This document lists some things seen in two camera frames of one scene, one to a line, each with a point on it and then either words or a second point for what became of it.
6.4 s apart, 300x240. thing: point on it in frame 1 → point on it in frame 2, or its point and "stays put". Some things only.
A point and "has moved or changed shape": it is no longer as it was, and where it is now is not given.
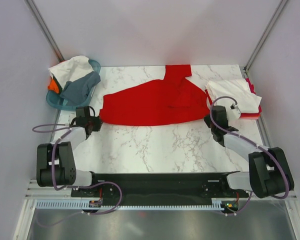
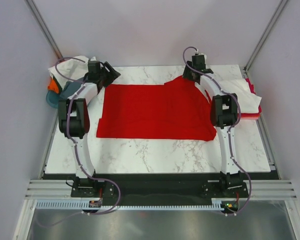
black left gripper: [98, 123] → [112, 75]
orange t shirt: [53, 86] stays put
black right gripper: [207, 120] → [186, 72]
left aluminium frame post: [45, 30] stays put
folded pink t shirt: [251, 86] stays put
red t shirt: [170, 100] has moved or changed shape
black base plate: [205, 185] stays put
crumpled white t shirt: [65, 71] stays put
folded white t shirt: [237, 91] stays put
